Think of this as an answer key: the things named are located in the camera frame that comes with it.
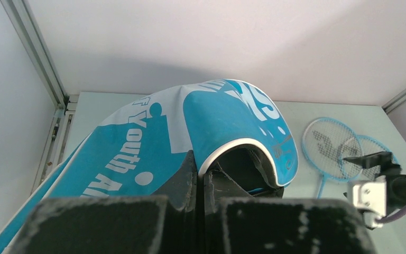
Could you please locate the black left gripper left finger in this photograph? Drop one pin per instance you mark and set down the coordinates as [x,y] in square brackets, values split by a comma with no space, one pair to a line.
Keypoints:
[163,222]

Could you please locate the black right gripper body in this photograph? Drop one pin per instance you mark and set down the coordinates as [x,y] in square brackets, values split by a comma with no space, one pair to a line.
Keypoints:
[395,187]

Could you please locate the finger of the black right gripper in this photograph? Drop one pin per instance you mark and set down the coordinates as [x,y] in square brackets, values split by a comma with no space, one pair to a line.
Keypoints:
[383,159]

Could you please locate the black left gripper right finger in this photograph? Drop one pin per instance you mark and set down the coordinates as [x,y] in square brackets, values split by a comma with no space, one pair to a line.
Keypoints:
[236,222]

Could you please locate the blue racket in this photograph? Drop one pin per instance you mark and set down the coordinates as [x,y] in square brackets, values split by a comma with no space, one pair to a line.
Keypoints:
[371,145]
[326,142]

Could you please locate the blue racket bag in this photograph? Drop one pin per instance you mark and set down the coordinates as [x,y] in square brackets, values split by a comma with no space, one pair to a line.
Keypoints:
[140,147]

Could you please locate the aluminium frame post left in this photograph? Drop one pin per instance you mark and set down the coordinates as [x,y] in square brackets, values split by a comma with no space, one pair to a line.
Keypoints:
[26,27]

